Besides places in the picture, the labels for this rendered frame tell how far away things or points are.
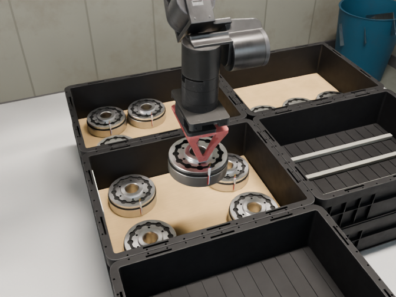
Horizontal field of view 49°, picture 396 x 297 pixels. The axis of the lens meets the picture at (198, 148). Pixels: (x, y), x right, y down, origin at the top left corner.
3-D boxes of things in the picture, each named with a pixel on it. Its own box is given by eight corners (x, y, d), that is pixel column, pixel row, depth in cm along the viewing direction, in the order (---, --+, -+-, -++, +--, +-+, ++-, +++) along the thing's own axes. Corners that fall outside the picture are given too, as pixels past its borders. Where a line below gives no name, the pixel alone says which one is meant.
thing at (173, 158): (178, 180, 70) (178, 177, 69) (161, 144, 77) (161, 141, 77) (236, 168, 72) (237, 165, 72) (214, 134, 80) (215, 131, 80)
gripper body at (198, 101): (207, 93, 74) (209, 53, 69) (230, 127, 66) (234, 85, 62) (170, 99, 72) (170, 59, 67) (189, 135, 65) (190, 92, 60)
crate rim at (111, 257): (108, 271, 72) (106, 263, 71) (82, 162, 94) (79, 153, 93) (316, 210, 83) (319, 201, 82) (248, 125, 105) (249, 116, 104)
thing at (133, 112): (133, 123, 114) (132, 121, 114) (124, 104, 122) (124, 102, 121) (170, 115, 117) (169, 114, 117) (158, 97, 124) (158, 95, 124)
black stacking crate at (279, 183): (116, 303, 78) (108, 264, 71) (89, 194, 100) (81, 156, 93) (307, 243, 89) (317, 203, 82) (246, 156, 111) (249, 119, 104)
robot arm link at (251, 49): (168, 9, 67) (182, -16, 59) (236, 2, 71) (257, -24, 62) (185, 84, 67) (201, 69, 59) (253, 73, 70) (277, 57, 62)
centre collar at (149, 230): (142, 253, 81) (142, 251, 80) (134, 234, 84) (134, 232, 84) (167, 244, 82) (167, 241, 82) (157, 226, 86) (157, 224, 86)
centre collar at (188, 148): (188, 165, 72) (188, 162, 72) (180, 147, 76) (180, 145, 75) (216, 159, 73) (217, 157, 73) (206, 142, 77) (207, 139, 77)
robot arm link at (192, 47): (175, 29, 62) (189, 45, 58) (220, 23, 64) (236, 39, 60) (176, 71, 66) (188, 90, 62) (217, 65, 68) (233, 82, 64)
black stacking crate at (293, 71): (246, 155, 111) (250, 118, 104) (205, 97, 133) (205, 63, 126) (375, 124, 122) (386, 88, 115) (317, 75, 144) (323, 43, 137)
